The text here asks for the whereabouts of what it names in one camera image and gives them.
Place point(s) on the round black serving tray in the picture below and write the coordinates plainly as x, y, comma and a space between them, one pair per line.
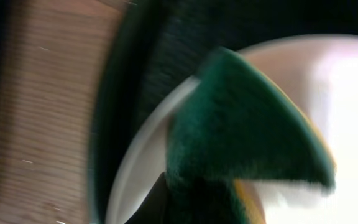
159, 43

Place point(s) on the white round plate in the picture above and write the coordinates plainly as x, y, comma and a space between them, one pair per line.
320, 75

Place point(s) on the green and yellow sponge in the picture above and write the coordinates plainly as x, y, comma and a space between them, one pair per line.
237, 125

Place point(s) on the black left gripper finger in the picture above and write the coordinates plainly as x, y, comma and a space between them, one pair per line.
152, 209

